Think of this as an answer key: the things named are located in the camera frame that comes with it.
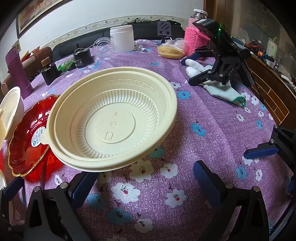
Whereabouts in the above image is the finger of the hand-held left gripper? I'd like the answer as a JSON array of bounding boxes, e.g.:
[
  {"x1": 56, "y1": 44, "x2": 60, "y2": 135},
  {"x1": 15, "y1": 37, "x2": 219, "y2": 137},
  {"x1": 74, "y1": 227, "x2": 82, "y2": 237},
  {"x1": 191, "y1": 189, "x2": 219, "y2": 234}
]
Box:
[
  {"x1": 244, "y1": 124, "x2": 296, "y2": 167},
  {"x1": 0, "y1": 177, "x2": 25, "y2": 209}
]

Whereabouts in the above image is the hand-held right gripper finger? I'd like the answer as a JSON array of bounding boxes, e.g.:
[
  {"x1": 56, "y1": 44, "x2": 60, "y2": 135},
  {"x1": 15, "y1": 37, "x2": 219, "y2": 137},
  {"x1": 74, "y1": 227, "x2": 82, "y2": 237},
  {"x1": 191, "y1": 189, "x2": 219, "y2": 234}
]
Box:
[
  {"x1": 181, "y1": 45, "x2": 220, "y2": 66},
  {"x1": 22, "y1": 171, "x2": 100, "y2": 241},
  {"x1": 193, "y1": 160, "x2": 270, "y2": 241},
  {"x1": 188, "y1": 65, "x2": 223, "y2": 87}
]

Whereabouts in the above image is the cream plastic bowl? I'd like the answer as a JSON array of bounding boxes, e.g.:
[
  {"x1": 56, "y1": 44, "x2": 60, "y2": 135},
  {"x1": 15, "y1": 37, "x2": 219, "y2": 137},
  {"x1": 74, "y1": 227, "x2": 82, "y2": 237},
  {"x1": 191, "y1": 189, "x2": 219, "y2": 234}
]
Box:
[
  {"x1": 55, "y1": 66, "x2": 178, "y2": 172},
  {"x1": 0, "y1": 115, "x2": 11, "y2": 149},
  {"x1": 42, "y1": 68, "x2": 177, "y2": 166}
]

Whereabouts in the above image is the red gold-rimmed plate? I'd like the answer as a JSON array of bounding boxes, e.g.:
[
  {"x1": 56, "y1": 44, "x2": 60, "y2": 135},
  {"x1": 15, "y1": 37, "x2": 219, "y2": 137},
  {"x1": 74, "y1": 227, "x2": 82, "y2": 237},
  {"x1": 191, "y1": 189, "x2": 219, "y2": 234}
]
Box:
[{"x1": 8, "y1": 95, "x2": 61, "y2": 178}]

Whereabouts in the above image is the pink bottle with knit sleeve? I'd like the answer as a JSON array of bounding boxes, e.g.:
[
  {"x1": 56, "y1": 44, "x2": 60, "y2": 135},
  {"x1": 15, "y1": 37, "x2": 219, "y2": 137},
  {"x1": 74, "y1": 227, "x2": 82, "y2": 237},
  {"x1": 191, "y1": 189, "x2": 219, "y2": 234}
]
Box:
[{"x1": 184, "y1": 9, "x2": 211, "y2": 57}]

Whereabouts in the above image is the clear plastic bag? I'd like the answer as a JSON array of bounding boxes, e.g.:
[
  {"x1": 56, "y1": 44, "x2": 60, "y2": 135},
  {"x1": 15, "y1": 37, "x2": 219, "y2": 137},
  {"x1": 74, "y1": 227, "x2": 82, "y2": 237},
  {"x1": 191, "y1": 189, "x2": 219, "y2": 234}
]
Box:
[{"x1": 165, "y1": 38, "x2": 186, "y2": 50}]

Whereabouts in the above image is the bag of yellow food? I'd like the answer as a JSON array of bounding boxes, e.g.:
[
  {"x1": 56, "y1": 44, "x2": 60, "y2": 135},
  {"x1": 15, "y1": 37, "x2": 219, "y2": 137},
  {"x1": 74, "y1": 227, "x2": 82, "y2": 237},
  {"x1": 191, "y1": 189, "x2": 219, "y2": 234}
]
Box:
[{"x1": 158, "y1": 44, "x2": 186, "y2": 59}]

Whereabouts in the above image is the white knit glove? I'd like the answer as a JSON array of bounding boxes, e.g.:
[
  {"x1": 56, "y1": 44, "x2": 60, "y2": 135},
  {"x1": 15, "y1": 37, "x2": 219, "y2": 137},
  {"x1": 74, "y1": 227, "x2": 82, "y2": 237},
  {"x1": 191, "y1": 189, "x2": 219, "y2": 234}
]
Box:
[{"x1": 186, "y1": 59, "x2": 247, "y2": 107}]

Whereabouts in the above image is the black phone stand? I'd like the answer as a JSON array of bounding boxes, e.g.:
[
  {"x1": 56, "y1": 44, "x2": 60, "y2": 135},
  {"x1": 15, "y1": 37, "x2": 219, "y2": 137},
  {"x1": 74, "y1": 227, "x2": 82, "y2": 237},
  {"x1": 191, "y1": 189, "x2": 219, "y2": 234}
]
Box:
[{"x1": 157, "y1": 20, "x2": 173, "y2": 44}]

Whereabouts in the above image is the purple floral tablecloth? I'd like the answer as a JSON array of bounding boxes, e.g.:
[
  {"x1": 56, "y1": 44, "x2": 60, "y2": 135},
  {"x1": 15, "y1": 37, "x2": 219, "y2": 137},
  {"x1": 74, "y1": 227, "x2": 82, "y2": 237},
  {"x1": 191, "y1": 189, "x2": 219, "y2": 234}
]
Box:
[{"x1": 0, "y1": 38, "x2": 293, "y2": 241}]

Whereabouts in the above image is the white kettle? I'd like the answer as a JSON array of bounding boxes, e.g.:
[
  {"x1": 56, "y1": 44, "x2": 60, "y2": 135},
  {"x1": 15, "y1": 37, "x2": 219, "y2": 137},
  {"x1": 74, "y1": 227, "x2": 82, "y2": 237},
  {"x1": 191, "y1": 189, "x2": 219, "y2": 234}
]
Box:
[{"x1": 266, "y1": 37, "x2": 278, "y2": 59}]

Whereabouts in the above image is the black leather sofa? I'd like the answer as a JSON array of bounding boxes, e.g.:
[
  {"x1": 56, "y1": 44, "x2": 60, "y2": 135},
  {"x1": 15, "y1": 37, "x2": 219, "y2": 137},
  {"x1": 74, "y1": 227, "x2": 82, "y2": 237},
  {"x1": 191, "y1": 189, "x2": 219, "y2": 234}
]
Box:
[{"x1": 52, "y1": 22, "x2": 189, "y2": 63}]

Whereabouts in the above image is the wooden sideboard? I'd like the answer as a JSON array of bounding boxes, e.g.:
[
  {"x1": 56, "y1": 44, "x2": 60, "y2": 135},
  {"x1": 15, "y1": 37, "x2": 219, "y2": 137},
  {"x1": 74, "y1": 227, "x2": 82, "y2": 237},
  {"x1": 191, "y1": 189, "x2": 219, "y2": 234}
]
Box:
[{"x1": 231, "y1": 35, "x2": 296, "y2": 126}]

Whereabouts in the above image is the white plastic jar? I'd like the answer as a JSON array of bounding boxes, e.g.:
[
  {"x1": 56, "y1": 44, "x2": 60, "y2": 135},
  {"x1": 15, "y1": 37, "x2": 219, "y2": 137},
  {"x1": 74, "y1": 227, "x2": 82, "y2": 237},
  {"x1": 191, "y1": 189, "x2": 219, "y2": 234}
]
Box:
[{"x1": 109, "y1": 25, "x2": 135, "y2": 53}]

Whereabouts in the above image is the white bowl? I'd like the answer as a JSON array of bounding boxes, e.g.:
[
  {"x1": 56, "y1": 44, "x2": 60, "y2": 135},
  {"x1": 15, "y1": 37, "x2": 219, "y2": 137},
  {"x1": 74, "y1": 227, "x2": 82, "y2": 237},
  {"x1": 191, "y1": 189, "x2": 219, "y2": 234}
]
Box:
[{"x1": 0, "y1": 86, "x2": 25, "y2": 139}]

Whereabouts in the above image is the clear plastic lid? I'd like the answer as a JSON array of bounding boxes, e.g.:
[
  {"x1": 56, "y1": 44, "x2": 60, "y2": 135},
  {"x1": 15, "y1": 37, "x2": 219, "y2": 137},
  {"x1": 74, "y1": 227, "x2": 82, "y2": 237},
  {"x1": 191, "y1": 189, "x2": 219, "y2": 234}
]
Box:
[{"x1": 92, "y1": 37, "x2": 115, "y2": 56}]

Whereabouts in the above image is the black power adapter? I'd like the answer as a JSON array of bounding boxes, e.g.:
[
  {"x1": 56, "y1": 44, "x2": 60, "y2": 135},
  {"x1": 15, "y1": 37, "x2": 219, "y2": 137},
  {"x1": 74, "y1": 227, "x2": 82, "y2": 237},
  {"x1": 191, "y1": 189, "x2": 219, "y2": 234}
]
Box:
[{"x1": 73, "y1": 43, "x2": 93, "y2": 69}]

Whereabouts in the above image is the purple thermos bottle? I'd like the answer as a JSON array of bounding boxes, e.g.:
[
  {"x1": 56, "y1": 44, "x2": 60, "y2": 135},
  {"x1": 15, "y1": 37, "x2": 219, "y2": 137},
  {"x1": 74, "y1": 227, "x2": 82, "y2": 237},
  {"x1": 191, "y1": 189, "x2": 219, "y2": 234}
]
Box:
[{"x1": 6, "y1": 46, "x2": 33, "y2": 98}]

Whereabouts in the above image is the black jar with wooden stopper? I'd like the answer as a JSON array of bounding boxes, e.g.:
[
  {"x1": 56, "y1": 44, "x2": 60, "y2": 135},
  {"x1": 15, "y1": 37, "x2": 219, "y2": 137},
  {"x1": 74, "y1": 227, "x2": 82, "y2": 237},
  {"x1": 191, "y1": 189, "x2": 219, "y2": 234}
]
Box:
[{"x1": 40, "y1": 57, "x2": 62, "y2": 86}]

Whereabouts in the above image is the green wrapper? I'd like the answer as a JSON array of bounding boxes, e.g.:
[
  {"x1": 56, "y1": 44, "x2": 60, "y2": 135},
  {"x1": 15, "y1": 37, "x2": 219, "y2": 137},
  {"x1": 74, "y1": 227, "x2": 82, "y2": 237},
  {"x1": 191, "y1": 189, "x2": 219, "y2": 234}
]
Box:
[{"x1": 57, "y1": 61, "x2": 75, "y2": 72}]

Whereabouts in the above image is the brown armchair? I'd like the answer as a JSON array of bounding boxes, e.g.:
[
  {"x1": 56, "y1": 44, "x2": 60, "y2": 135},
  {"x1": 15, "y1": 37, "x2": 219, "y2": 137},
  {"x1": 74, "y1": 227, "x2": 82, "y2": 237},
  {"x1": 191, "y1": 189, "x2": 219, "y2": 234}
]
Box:
[{"x1": 0, "y1": 46, "x2": 53, "y2": 91}]

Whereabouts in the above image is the framed wall picture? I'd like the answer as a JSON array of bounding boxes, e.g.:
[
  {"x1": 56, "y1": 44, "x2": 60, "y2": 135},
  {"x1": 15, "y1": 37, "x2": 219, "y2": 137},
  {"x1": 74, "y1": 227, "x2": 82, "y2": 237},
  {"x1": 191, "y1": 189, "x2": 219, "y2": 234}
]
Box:
[{"x1": 16, "y1": 0, "x2": 77, "y2": 35}]

